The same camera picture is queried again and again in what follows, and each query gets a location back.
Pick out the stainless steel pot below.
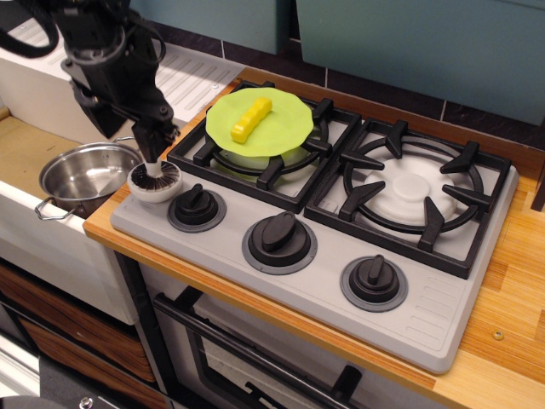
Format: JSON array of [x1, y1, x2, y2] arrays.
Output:
[[35, 136, 142, 221]]

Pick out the toy oven door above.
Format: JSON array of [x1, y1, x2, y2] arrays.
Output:
[[152, 286, 436, 408]]

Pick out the lime green plate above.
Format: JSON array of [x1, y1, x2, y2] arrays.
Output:
[[205, 87, 313, 158]]

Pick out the white toy sink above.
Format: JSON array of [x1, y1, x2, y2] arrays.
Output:
[[0, 10, 246, 327]]

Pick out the black right stove knob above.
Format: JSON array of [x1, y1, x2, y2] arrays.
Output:
[[340, 255, 409, 313]]

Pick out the black burner grate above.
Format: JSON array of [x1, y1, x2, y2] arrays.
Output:
[[305, 118, 519, 279], [168, 81, 363, 213]]

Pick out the black braided cable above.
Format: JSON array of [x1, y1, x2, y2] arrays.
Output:
[[0, 0, 60, 60]]

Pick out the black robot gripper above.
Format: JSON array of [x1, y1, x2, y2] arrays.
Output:
[[62, 37, 178, 163]]

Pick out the black middle stove knob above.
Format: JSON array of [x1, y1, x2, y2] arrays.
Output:
[[242, 211, 318, 275]]

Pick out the black left burner grate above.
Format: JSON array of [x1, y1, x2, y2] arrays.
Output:
[[168, 81, 363, 213]]

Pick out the black left stove knob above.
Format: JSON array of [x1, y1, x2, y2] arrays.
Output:
[[167, 183, 227, 233]]

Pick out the wooden drawer fronts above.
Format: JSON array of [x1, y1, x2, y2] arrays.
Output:
[[1, 260, 168, 408]]

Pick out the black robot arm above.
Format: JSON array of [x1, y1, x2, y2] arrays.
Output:
[[51, 1, 179, 163]]

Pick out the grey toy stove top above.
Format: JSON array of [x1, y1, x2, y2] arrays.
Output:
[[109, 118, 519, 376]]

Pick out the white toy mushroom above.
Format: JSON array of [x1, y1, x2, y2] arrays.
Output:
[[127, 160, 183, 204]]

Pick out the white right burner disc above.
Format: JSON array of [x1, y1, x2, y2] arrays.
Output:
[[353, 146, 473, 226]]

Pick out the black right burner grate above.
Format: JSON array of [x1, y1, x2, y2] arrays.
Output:
[[305, 118, 519, 279]]

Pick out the black stove knob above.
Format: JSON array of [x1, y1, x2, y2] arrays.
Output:
[[340, 255, 409, 313], [167, 183, 227, 233], [242, 211, 318, 275]]

